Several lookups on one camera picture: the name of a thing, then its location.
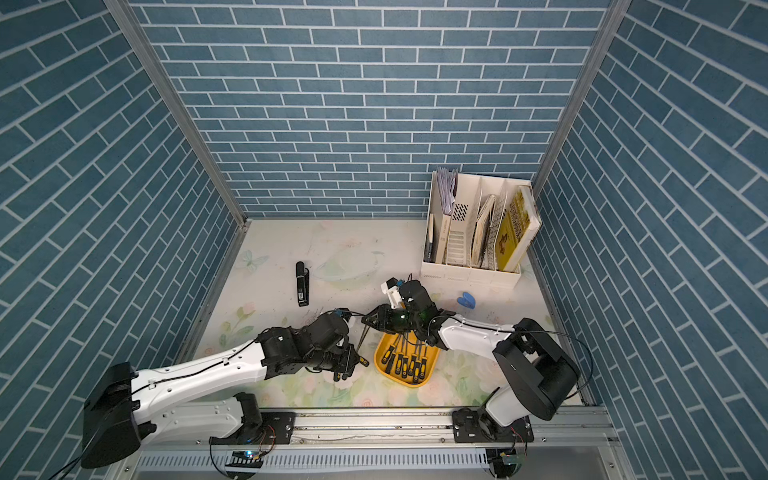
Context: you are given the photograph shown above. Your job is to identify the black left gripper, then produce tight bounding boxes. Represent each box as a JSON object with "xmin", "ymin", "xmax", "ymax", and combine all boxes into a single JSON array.
[{"xmin": 305, "ymin": 342, "xmax": 366, "ymax": 373}]

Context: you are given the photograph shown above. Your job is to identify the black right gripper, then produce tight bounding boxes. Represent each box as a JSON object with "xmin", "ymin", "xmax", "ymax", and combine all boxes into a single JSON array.
[{"xmin": 362, "ymin": 304, "xmax": 423, "ymax": 335}]

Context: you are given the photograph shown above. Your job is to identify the lone angled file tool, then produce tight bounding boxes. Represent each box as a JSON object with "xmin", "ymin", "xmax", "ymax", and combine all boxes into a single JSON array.
[{"xmin": 355, "ymin": 325, "xmax": 370, "ymax": 367}]

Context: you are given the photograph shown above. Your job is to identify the file tool yellow black handle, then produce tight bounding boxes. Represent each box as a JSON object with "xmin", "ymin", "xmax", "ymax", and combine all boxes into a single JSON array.
[{"xmin": 382, "ymin": 334, "xmax": 402, "ymax": 374}]

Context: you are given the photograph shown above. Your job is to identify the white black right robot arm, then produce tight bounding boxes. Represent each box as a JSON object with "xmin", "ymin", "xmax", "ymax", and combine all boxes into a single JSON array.
[{"xmin": 362, "ymin": 279, "xmax": 581, "ymax": 442}]

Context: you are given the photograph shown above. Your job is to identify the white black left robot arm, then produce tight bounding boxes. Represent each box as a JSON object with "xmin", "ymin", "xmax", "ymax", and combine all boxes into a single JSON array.
[{"xmin": 80, "ymin": 309, "xmax": 369, "ymax": 469}]

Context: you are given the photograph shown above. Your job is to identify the yellow plastic storage tray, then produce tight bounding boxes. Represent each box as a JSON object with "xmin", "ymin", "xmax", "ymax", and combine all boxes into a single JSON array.
[{"xmin": 374, "ymin": 333, "xmax": 440, "ymax": 388}]

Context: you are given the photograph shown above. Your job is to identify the white perforated file organizer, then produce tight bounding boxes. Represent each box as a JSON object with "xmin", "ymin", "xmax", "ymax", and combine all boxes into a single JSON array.
[{"xmin": 421, "ymin": 168, "xmax": 542, "ymax": 289}]

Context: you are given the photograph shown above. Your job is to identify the small blue object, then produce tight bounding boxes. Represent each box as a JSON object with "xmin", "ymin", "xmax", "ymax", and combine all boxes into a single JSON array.
[{"xmin": 456, "ymin": 292, "xmax": 477, "ymax": 309}]

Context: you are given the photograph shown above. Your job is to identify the purple striped papers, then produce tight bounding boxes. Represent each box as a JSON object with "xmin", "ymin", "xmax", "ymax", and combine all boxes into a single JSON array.
[{"xmin": 435, "ymin": 167, "xmax": 458, "ymax": 217}]

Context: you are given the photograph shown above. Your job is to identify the yellow cover book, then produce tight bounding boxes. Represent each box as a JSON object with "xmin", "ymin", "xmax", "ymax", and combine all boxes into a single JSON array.
[{"xmin": 495, "ymin": 185, "xmax": 541, "ymax": 272}]

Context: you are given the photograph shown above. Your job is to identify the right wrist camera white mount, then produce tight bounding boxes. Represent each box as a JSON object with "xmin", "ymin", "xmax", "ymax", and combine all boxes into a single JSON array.
[{"xmin": 381, "ymin": 278, "xmax": 405, "ymax": 309}]

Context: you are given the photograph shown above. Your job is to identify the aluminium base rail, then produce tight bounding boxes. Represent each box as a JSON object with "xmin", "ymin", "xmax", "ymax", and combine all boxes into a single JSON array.
[{"xmin": 117, "ymin": 406, "xmax": 632, "ymax": 479}]

